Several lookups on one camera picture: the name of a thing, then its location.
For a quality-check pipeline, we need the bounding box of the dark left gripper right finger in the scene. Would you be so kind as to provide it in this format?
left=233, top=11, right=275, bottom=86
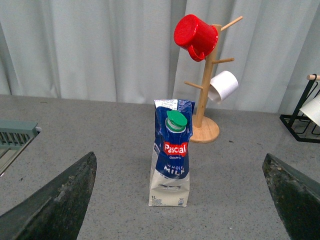
left=262, top=153, right=320, bottom=240

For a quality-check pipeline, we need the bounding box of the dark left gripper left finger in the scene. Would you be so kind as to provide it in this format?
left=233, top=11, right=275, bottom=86
left=0, top=152, right=97, bottom=240

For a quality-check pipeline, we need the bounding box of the blue white milk carton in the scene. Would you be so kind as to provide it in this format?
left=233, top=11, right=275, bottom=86
left=148, top=99, right=195, bottom=207

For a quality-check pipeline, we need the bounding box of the green dish rack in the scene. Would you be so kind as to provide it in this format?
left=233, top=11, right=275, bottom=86
left=0, top=119, right=42, bottom=177

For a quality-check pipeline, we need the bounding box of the white mug on rack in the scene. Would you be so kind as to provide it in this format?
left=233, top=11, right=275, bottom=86
left=299, top=95, right=320, bottom=126

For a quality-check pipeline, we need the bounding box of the wooden mug tree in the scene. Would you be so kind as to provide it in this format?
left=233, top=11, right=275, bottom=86
left=184, top=15, right=244, bottom=144

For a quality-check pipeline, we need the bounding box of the white mug on tree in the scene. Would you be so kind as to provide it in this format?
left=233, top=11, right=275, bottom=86
left=207, top=70, right=239, bottom=104

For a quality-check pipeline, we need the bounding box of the grey curtain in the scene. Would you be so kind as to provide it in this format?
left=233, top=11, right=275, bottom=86
left=0, top=0, right=320, bottom=113

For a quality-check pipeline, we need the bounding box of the red plastic mug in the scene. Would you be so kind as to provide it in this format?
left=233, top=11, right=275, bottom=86
left=173, top=14, right=219, bottom=62

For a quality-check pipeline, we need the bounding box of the black wire mug rack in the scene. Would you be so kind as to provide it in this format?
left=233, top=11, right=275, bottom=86
left=279, top=73, right=320, bottom=144

